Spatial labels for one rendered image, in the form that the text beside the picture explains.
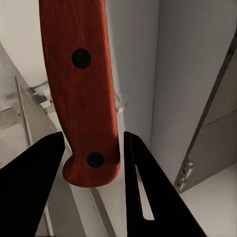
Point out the parer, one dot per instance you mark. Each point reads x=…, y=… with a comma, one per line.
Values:
x=75, y=43

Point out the cabinet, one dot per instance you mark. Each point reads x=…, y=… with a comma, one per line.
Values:
x=186, y=153
x=197, y=56

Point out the drop in sink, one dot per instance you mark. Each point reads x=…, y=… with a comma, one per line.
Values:
x=70, y=211

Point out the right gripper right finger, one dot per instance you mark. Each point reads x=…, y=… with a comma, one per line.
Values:
x=172, y=218

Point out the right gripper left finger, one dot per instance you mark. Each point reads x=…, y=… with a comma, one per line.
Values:
x=25, y=185

